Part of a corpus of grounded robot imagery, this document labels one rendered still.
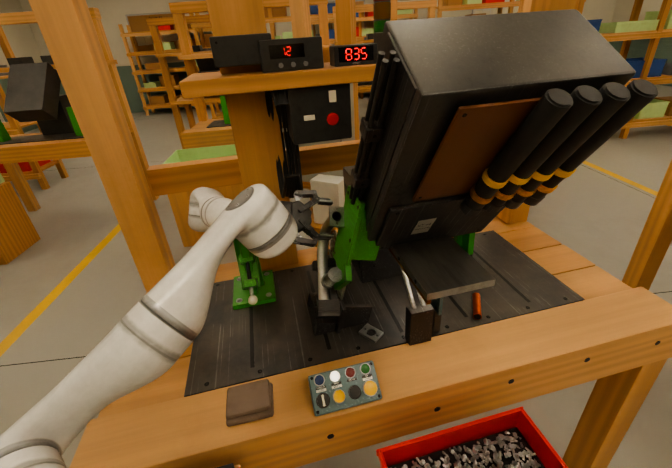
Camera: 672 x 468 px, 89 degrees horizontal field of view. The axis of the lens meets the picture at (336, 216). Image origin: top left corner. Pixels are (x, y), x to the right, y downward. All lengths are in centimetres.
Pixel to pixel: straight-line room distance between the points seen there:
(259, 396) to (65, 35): 96
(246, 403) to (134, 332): 40
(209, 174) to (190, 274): 74
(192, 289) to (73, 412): 19
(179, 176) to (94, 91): 32
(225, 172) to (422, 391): 86
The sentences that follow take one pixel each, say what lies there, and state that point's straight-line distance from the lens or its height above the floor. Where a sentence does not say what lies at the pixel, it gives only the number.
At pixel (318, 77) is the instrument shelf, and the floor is 152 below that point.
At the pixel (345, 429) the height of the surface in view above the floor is 84.
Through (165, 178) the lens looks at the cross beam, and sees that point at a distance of 124.
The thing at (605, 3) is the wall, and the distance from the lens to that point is 1385.
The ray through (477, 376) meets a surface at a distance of 93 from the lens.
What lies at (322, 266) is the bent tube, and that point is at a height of 104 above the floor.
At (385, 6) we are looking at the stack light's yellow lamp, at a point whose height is 168.
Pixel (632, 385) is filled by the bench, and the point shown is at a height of 66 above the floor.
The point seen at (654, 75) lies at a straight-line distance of 676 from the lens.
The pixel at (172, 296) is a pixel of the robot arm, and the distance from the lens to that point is 51.
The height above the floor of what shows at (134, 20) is 230.
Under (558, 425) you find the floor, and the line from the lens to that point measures 207.
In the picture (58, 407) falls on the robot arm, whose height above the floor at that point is 124.
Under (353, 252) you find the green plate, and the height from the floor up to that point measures 114.
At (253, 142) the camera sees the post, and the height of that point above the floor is 134.
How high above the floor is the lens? 161
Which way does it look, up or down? 28 degrees down
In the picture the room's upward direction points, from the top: 4 degrees counter-clockwise
